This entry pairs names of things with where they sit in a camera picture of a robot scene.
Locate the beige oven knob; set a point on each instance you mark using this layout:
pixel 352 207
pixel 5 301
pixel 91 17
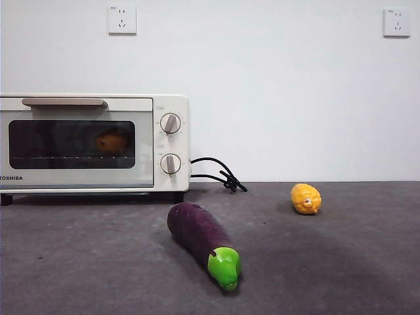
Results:
pixel 170 123
pixel 170 163

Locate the white wall socket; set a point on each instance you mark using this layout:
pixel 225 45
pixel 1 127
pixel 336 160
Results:
pixel 122 20
pixel 397 23

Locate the purple eggplant with green stem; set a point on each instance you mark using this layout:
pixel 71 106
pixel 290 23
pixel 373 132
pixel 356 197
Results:
pixel 198 234

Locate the brown potato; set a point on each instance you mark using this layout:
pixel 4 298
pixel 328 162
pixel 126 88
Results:
pixel 111 141

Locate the white glass oven door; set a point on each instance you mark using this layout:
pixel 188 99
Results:
pixel 65 177

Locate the yellow corn cob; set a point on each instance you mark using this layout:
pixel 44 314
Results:
pixel 306 199

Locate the white toaster oven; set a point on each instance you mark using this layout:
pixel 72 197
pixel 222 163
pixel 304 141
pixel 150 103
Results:
pixel 170 101

